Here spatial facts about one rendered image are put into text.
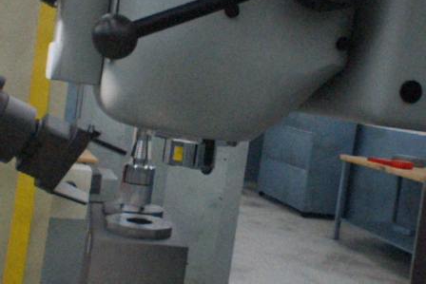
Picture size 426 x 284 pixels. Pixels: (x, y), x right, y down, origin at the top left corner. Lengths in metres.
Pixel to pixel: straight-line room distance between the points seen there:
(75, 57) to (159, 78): 0.08
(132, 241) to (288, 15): 0.42
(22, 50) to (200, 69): 1.81
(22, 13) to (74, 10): 1.74
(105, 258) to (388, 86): 0.44
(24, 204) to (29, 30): 0.58
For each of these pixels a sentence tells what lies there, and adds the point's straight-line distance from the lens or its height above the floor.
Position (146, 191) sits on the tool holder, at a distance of 0.96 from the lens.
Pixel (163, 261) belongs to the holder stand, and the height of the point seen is 1.13.
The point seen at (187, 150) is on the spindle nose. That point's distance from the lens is 0.56.
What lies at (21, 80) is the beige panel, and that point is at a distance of 2.28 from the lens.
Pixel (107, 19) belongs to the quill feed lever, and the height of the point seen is 1.38.
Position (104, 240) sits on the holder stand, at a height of 1.15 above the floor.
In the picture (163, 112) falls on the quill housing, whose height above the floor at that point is 1.33.
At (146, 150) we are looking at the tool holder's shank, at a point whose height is 1.25.
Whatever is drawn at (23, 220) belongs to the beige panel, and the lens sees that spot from 2.33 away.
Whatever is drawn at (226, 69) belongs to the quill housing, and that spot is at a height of 1.37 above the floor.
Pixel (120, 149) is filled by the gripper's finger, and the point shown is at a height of 1.24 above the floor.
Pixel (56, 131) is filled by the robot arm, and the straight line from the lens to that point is 0.94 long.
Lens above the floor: 1.35
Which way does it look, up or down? 3 degrees down
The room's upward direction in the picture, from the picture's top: 8 degrees clockwise
